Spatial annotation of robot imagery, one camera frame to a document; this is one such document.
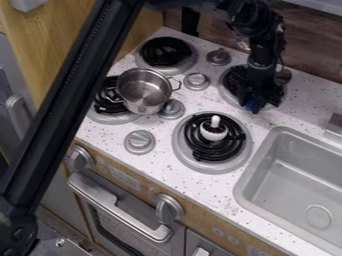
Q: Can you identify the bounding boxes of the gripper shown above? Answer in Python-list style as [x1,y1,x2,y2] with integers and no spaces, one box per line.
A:
[233,62,289,109]

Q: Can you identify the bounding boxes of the blue spoon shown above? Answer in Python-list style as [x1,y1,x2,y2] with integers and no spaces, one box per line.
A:
[244,97,265,115]

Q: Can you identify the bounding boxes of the white toy mushroom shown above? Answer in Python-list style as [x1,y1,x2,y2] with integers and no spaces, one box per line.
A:
[197,114,230,143]

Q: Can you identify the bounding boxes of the toy stove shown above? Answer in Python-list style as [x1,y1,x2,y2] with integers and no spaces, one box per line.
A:
[85,35,292,175]

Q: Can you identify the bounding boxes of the toy sink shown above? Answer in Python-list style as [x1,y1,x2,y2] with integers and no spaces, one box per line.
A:
[232,125,342,256]

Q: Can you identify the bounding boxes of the silver pot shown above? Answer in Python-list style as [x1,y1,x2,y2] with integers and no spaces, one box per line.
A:
[104,67,184,116]

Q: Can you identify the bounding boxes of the black metal beam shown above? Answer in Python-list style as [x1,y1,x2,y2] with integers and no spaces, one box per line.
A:
[0,0,149,256]

